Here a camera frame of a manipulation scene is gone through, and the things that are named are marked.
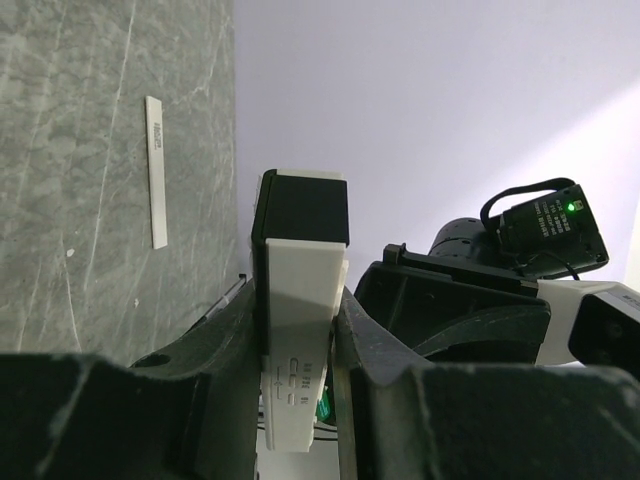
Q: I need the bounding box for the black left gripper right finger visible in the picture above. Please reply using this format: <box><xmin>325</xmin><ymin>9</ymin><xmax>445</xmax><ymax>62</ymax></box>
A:
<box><xmin>332</xmin><ymin>292</ymin><xmax>639</xmax><ymax>479</ymax></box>

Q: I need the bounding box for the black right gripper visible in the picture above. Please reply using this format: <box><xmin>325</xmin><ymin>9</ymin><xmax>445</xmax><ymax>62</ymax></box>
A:
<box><xmin>354</xmin><ymin>218</ymin><xmax>550</xmax><ymax>365</ymax></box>

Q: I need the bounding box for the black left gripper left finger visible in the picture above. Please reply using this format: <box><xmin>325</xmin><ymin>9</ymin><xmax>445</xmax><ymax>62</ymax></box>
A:
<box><xmin>1</xmin><ymin>284</ymin><xmax>260</xmax><ymax>479</ymax></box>

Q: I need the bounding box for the slim white remote control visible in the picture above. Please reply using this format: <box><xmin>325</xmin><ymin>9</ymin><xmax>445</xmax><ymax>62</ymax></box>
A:
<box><xmin>250</xmin><ymin>169</ymin><xmax>350</xmax><ymax>453</ymax></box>

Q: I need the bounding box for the white remote battery cover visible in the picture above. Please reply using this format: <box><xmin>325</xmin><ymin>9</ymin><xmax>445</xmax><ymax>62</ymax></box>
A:
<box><xmin>145</xmin><ymin>96</ymin><xmax>168</xmax><ymax>249</ymax></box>

